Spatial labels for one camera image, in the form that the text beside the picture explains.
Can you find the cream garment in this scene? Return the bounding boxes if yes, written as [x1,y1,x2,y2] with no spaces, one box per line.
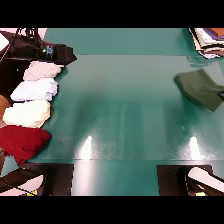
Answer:
[2,99,52,129]

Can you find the red garment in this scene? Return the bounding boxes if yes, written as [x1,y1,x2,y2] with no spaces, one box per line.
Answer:
[0,125,53,166]

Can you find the green T-shirt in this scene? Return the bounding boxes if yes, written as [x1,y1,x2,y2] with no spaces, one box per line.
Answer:
[174,67,224,113]

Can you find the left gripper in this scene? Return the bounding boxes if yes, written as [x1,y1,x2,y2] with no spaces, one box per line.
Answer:
[46,43,78,66]

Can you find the heap of clothes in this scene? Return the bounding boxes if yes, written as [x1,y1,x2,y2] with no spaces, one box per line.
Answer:
[188,27,224,60]

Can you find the pale pink garment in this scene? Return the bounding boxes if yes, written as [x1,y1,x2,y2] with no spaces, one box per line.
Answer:
[22,60,65,82]

